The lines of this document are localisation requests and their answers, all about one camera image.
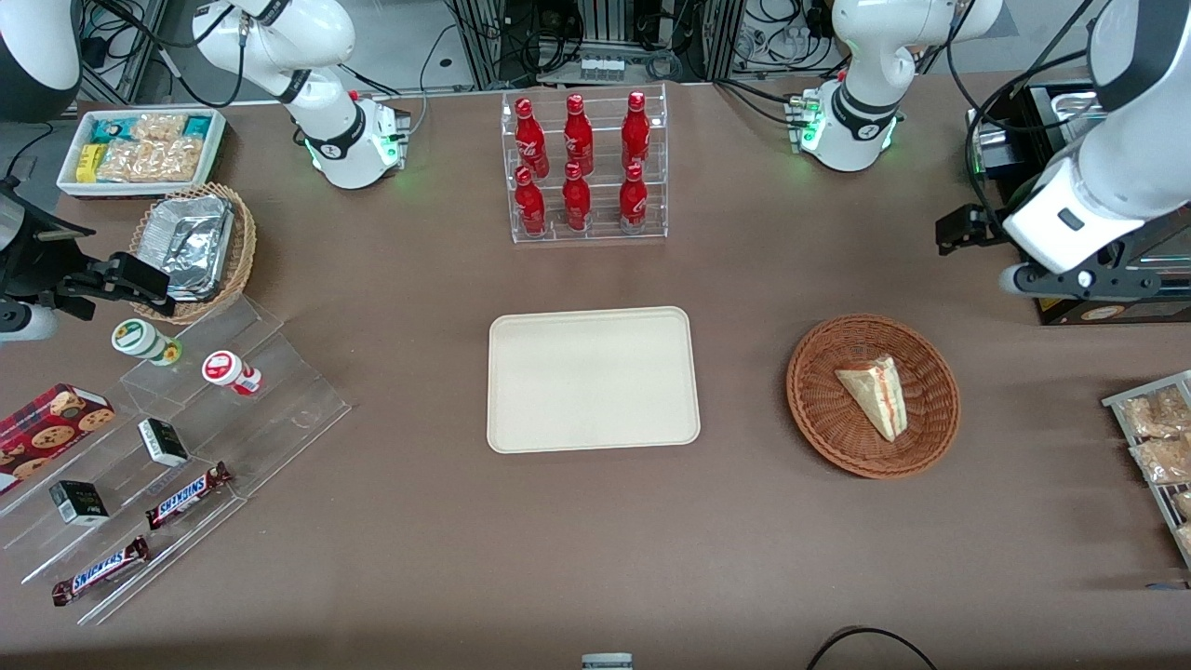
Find red cola bottle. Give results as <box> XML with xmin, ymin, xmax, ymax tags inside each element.
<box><xmin>563</xmin><ymin>93</ymin><xmax>596</xmax><ymax>176</ymax></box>
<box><xmin>621</xmin><ymin>90</ymin><xmax>652</xmax><ymax>169</ymax></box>
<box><xmin>514</xmin><ymin>166</ymin><xmax>549</xmax><ymax>237</ymax></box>
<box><xmin>514</xmin><ymin>97</ymin><xmax>551</xmax><ymax>179</ymax></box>
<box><xmin>618</xmin><ymin>163</ymin><xmax>649</xmax><ymax>235</ymax></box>
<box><xmin>561</xmin><ymin>162</ymin><xmax>594</xmax><ymax>233</ymax></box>

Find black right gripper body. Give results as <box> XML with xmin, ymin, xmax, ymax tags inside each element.
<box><xmin>0</xmin><ymin>177</ymin><xmax>97</xmax><ymax>303</ymax></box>

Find brown Snickers bar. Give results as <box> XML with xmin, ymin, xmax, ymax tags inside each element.
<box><xmin>144</xmin><ymin>462</ymin><xmax>234</xmax><ymax>531</ymax></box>
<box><xmin>50</xmin><ymin>536</ymin><xmax>151</xmax><ymax>608</ymax></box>

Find large clear cracker bag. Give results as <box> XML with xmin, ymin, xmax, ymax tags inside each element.
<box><xmin>97</xmin><ymin>137</ymin><xmax>206</xmax><ymax>184</ymax></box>

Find silver foil tray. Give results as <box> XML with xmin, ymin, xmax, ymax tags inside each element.
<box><xmin>137</xmin><ymin>194</ymin><xmax>236</xmax><ymax>302</ymax></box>

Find black floor cable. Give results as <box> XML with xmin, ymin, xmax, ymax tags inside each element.
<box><xmin>805</xmin><ymin>626</ymin><xmax>942</xmax><ymax>670</ymax></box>

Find aluminium frame rack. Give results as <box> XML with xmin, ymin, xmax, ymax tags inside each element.
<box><xmin>445</xmin><ymin>0</ymin><xmax>747</xmax><ymax>87</ymax></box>

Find clear acrylic bottle rack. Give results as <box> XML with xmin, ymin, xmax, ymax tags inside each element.
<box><xmin>500</xmin><ymin>83</ymin><xmax>670</xmax><ymax>246</ymax></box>

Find red lidded yogurt cup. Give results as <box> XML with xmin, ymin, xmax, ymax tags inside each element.
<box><xmin>201</xmin><ymin>349</ymin><xmax>263</xmax><ymax>397</ymax></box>

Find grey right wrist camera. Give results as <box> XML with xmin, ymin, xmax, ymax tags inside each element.
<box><xmin>0</xmin><ymin>300</ymin><xmax>60</xmax><ymax>343</ymax></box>

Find tan wicker basket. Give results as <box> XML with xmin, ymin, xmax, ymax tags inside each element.
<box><xmin>128</xmin><ymin>182</ymin><xmax>259</xmax><ymax>326</ymax></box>

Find cream rectangular tray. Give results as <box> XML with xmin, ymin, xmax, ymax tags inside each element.
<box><xmin>486</xmin><ymin>305</ymin><xmax>703</xmax><ymax>456</ymax></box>

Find white rectangular snack bin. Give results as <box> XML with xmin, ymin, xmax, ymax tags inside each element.
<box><xmin>55</xmin><ymin>108</ymin><xmax>228</xmax><ymax>200</ymax></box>

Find small clear cracker bag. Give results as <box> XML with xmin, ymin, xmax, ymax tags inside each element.
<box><xmin>129</xmin><ymin>113</ymin><xmax>188</xmax><ymax>143</ymax></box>

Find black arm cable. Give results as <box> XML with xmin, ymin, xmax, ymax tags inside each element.
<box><xmin>945</xmin><ymin>0</ymin><xmax>1122</xmax><ymax>220</ymax></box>

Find clear acrylic stepped shelf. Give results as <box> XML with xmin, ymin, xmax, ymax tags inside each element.
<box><xmin>0</xmin><ymin>295</ymin><xmax>354</xmax><ymax>627</ymax></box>

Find right tray of snack bags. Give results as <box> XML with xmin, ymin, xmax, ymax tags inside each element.
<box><xmin>1102</xmin><ymin>369</ymin><xmax>1191</xmax><ymax>570</ymax></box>

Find small black box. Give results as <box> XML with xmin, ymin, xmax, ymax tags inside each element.
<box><xmin>137</xmin><ymin>418</ymin><xmax>191</xmax><ymax>468</ymax></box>
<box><xmin>47</xmin><ymin>479</ymin><xmax>111</xmax><ymax>528</ymax></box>

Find green lidded yogurt cup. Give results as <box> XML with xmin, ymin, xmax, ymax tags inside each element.
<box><xmin>111</xmin><ymin>317</ymin><xmax>183</xmax><ymax>367</ymax></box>

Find brown round wicker basket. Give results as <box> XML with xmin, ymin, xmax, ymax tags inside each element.
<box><xmin>785</xmin><ymin>314</ymin><xmax>962</xmax><ymax>481</ymax></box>

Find red plaid cookie box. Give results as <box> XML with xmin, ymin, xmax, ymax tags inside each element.
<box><xmin>0</xmin><ymin>382</ymin><xmax>117</xmax><ymax>495</ymax></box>

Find triangular sandwich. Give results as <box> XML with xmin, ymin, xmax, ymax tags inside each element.
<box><xmin>834</xmin><ymin>355</ymin><xmax>907</xmax><ymax>444</ymax></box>

